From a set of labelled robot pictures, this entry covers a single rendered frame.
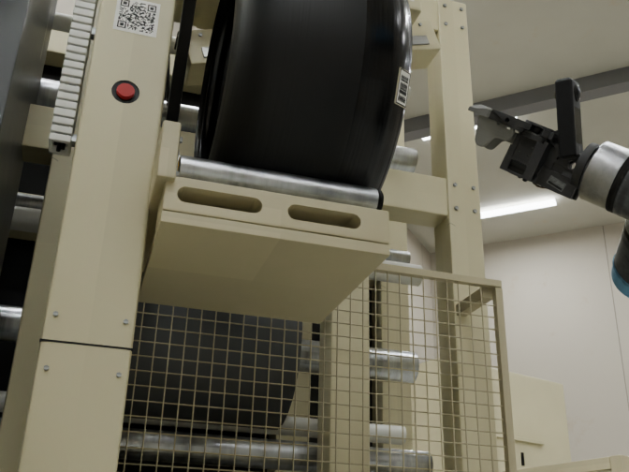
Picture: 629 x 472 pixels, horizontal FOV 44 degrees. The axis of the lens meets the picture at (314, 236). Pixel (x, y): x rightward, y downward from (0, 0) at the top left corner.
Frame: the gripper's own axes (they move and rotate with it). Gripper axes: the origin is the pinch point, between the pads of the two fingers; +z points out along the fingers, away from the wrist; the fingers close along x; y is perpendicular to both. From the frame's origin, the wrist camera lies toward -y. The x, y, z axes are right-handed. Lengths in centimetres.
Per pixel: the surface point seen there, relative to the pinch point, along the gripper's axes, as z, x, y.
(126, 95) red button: 49, -24, 20
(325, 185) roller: 14.9, -9.1, 20.8
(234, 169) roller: 24.9, -20.0, 23.3
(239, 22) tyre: 36.7, -17.5, 2.3
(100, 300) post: 27, -36, 47
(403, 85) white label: 13.6, -0.2, 1.4
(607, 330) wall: 139, 1106, 211
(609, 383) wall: 98, 1077, 275
